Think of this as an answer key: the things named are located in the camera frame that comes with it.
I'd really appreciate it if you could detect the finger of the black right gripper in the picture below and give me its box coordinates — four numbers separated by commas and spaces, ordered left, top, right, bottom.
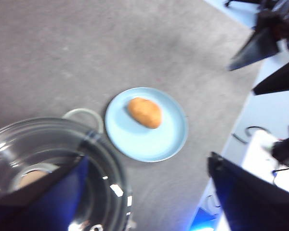
252, 56, 289, 96
227, 27, 280, 72

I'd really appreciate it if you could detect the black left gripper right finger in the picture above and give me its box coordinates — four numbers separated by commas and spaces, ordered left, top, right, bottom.
207, 151, 289, 231

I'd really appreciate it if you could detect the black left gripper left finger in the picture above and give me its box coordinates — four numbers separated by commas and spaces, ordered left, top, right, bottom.
0, 154, 90, 231

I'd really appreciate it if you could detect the glass lid with green knob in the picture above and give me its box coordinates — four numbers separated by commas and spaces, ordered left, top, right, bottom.
0, 117, 133, 231

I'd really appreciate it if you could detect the brown potato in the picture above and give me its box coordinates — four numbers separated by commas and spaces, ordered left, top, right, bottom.
127, 97, 163, 129

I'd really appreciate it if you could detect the pale green electric steamer pot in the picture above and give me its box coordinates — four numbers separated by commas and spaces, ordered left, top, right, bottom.
62, 108, 104, 135

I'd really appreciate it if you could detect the blue round plate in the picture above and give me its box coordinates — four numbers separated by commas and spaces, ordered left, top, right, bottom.
104, 87, 189, 163

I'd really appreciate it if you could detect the white box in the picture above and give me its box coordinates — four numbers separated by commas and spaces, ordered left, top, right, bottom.
242, 129, 284, 178

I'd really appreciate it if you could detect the blue object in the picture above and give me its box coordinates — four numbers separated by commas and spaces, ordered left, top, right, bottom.
189, 206, 220, 231

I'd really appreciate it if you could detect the black device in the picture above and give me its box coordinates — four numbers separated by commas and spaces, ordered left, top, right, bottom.
271, 121, 289, 167

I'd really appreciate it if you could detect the black cable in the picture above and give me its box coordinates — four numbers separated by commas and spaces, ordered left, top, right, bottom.
232, 125, 266, 145

